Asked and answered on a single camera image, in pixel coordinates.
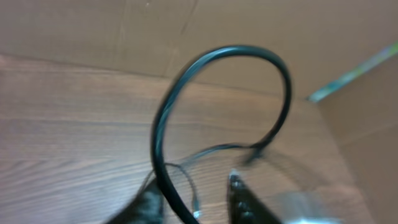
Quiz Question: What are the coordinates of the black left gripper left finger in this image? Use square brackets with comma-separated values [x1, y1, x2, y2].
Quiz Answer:
[106, 179, 164, 224]

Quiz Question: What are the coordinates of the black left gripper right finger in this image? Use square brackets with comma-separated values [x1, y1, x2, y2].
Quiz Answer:
[228, 170, 282, 224]

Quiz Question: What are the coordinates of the thick black cable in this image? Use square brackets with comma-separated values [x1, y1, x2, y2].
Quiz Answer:
[150, 45, 292, 224]

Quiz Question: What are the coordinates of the thin black USB cable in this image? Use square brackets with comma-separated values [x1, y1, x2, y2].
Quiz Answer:
[136, 143, 265, 220]

